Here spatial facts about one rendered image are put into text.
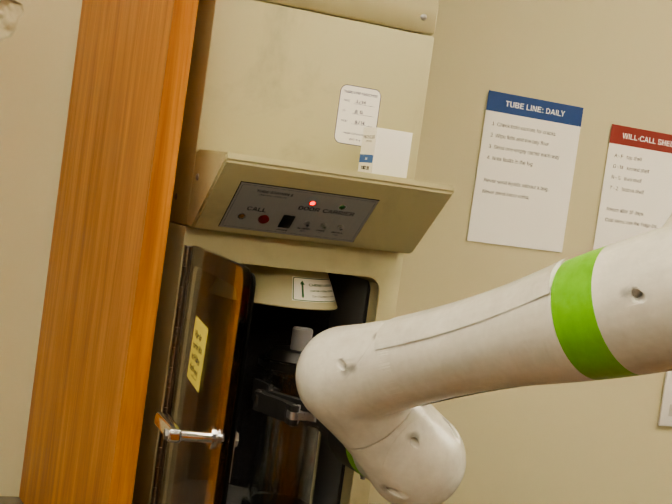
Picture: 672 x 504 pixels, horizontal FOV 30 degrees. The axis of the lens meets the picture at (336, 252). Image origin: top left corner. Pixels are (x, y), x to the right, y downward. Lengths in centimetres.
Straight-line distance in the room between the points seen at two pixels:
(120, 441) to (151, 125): 38
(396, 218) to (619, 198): 89
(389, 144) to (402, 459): 47
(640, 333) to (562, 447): 144
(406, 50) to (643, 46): 86
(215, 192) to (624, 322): 65
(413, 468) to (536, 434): 112
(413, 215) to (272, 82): 25
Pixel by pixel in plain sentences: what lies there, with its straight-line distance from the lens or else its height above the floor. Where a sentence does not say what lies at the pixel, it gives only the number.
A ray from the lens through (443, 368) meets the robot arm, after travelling 120.
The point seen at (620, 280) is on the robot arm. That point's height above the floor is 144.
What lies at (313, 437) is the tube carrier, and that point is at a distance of 169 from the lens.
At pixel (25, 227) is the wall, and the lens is 201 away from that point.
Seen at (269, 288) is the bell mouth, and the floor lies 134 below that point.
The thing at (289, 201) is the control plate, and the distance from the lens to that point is 158.
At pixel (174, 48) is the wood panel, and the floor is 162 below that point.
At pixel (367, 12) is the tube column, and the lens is 171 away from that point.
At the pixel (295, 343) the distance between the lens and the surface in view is 169.
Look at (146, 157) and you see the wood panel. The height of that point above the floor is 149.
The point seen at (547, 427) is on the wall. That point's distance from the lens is 246.
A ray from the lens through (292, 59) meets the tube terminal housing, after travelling 166.
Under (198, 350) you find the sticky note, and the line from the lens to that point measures 149.
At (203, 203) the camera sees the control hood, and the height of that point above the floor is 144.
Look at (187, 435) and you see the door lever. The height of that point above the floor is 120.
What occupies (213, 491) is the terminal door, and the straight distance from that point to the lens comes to 135.
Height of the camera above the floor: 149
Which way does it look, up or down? 3 degrees down
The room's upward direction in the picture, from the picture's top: 8 degrees clockwise
